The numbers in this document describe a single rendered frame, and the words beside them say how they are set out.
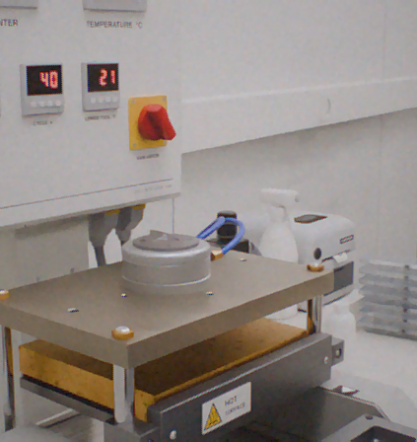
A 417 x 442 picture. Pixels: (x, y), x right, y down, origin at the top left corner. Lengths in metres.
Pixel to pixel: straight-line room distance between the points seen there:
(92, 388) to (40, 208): 0.20
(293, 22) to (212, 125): 0.52
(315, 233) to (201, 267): 0.98
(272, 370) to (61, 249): 0.27
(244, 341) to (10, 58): 0.33
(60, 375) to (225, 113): 1.13
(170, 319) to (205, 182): 1.18
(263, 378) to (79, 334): 0.17
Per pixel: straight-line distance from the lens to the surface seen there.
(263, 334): 0.80
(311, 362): 0.80
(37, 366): 0.77
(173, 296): 0.73
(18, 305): 0.73
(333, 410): 0.84
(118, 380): 0.64
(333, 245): 1.77
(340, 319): 1.45
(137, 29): 0.90
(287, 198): 1.64
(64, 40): 0.84
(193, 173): 1.80
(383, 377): 1.56
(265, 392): 0.75
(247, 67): 1.98
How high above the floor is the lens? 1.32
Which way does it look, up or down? 11 degrees down
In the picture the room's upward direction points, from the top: straight up
